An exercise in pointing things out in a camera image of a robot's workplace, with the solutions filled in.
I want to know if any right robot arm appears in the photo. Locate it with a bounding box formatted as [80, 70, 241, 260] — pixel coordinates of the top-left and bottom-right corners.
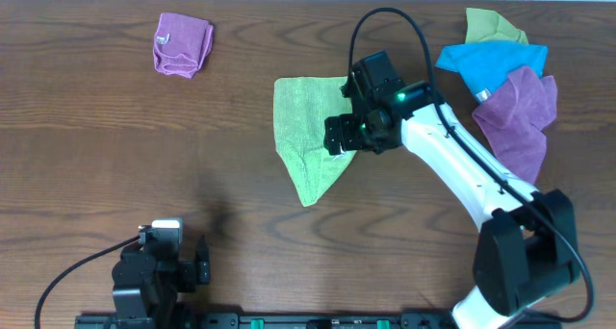
[323, 52, 583, 328]

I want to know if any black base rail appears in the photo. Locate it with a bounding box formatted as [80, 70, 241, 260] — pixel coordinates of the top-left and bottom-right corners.
[74, 312, 562, 329]

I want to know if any folded purple cloth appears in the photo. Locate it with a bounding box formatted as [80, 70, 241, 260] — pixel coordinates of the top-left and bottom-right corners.
[153, 13, 215, 79]

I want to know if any blue cloth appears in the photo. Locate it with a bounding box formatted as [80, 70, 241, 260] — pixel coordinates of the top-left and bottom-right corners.
[435, 40, 549, 104]

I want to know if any olive green cloth at back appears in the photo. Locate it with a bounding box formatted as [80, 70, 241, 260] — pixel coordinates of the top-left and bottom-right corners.
[465, 8, 528, 44]

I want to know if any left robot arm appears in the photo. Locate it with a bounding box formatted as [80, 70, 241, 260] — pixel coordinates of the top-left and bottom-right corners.
[112, 237, 211, 329]

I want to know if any purple crumpled cloth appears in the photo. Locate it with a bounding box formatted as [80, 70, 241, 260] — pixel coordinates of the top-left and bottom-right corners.
[473, 66, 557, 184]

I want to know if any light green cloth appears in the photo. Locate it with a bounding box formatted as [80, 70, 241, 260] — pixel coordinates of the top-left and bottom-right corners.
[273, 77, 355, 207]

